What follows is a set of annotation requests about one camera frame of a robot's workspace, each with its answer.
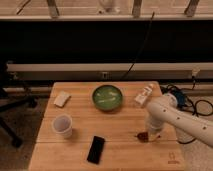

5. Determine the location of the white sponge block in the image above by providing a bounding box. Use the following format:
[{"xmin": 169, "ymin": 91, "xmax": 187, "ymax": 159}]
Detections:
[{"xmin": 54, "ymin": 91, "xmax": 71, "ymax": 107}]

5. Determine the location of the black office chair base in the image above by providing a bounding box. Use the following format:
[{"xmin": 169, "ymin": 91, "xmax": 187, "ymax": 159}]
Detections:
[{"xmin": 0, "ymin": 61, "xmax": 38, "ymax": 149}]

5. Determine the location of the black hanging cable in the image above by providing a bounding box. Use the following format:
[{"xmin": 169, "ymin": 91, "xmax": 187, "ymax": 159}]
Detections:
[{"xmin": 119, "ymin": 11, "xmax": 156, "ymax": 82}]

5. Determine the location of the grey baseboard heater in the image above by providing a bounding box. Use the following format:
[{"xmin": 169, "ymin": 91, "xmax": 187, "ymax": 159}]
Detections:
[{"xmin": 8, "ymin": 62, "xmax": 213, "ymax": 81}]

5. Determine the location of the green bowl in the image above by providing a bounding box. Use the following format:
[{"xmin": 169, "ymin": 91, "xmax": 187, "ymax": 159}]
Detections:
[{"xmin": 92, "ymin": 85, "xmax": 123, "ymax": 111}]

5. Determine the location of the black floor cable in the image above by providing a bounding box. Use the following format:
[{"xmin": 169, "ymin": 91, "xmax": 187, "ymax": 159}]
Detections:
[{"xmin": 161, "ymin": 75, "xmax": 213, "ymax": 145}]

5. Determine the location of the black smartphone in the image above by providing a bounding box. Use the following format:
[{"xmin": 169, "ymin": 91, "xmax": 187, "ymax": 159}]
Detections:
[{"xmin": 87, "ymin": 136, "xmax": 105, "ymax": 164}]

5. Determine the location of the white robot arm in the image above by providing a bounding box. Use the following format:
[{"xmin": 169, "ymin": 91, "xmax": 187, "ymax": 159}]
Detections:
[{"xmin": 146, "ymin": 93, "xmax": 213, "ymax": 148}]

